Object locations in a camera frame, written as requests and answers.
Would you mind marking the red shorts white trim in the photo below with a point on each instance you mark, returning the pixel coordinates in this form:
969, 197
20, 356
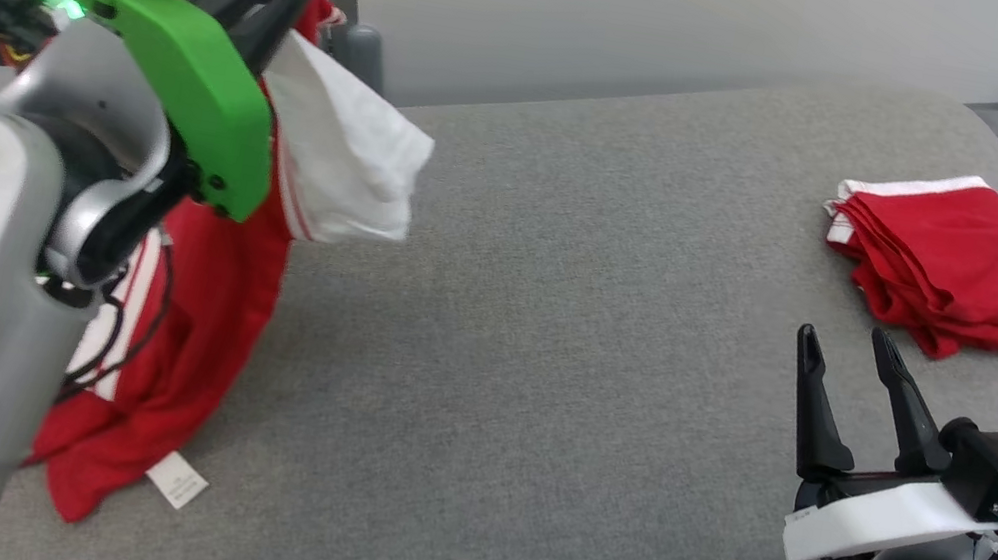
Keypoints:
958, 266

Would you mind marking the red white jersey shirt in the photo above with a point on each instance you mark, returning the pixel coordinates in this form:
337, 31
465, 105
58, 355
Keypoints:
208, 323

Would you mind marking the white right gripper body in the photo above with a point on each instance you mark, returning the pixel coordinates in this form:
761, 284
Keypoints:
874, 525

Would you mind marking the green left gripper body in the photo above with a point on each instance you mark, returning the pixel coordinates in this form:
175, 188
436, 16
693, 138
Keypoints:
206, 89

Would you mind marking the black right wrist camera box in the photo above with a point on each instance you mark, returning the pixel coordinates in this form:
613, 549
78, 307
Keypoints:
994, 469

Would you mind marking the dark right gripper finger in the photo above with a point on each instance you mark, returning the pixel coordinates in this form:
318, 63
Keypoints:
817, 425
911, 420

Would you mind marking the grey fabric sofa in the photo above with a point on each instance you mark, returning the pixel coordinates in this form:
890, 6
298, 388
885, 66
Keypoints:
551, 329

